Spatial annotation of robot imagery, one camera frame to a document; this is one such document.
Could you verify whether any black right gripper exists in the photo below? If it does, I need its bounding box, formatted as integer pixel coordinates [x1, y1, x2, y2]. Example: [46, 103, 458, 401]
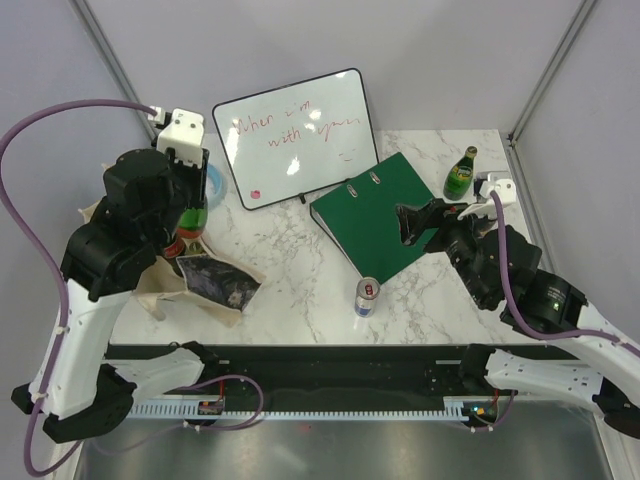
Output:
[393, 197, 494, 305]

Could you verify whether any green Perrier bottle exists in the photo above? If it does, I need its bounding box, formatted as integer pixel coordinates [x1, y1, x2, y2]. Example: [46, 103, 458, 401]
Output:
[176, 198, 208, 239]
[443, 146, 478, 201]

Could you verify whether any cola bottle red cap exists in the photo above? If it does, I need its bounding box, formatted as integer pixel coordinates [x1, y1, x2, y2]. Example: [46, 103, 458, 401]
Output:
[162, 235, 186, 277]

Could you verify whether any beige canvas tote bag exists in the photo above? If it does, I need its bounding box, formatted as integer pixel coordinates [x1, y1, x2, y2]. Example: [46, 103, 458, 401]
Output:
[79, 162, 266, 329]

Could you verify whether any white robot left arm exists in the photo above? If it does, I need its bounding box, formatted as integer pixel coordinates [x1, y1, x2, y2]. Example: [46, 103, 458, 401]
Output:
[11, 147, 220, 444]

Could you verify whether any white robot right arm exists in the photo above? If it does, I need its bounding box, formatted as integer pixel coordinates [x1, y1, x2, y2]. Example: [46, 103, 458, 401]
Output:
[395, 193, 639, 438]

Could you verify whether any silver blue energy drink can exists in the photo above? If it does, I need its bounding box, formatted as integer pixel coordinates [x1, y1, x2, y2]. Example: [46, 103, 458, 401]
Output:
[354, 277, 380, 317]

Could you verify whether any small white whiteboard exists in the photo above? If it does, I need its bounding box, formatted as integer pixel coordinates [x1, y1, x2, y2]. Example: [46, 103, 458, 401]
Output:
[212, 68, 379, 211]

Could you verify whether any green ring binder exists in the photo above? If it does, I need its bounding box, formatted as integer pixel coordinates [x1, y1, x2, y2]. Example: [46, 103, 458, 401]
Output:
[310, 153, 435, 284]

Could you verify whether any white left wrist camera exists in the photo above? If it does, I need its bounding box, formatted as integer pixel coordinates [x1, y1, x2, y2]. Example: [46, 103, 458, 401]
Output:
[147, 106, 205, 169]

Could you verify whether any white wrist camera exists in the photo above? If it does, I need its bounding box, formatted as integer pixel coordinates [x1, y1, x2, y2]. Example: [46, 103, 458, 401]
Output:
[147, 106, 205, 169]
[458, 171, 517, 220]

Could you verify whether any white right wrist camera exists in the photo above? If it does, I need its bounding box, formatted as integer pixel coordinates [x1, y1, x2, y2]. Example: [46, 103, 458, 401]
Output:
[458, 171, 517, 220]

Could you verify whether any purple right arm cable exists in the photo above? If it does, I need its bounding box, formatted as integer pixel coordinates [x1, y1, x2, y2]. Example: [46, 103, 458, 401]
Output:
[489, 192, 640, 351]

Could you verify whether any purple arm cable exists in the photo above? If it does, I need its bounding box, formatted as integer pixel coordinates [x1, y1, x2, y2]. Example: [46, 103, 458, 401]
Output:
[489, 192, 640, 351]
[0, 99, 166, 476]

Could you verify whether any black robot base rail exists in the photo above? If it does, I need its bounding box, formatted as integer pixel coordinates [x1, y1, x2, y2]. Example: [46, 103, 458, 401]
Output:
[104, 342, 556, 414]

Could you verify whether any left aluminium frame post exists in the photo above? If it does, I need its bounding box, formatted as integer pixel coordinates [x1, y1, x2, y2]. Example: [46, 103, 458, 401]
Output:
[69, 0, 164, 149]

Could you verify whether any aluminium frame post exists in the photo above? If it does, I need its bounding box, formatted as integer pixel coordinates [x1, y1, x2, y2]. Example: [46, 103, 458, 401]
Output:
[506, 0, 599, 149]
[69, 0, 164, 149]

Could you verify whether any white slotted cable duct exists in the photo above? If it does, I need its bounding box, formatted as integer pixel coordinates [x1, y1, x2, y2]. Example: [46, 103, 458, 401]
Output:
[127, 395, 469, 422]

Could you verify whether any right aluminium frame post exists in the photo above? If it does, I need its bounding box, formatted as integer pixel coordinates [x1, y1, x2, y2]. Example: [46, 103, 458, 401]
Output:
[506, 0, 599, 149]

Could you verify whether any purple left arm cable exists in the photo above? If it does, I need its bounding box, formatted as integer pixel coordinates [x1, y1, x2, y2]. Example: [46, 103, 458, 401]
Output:
[0, 99, 166, 476]

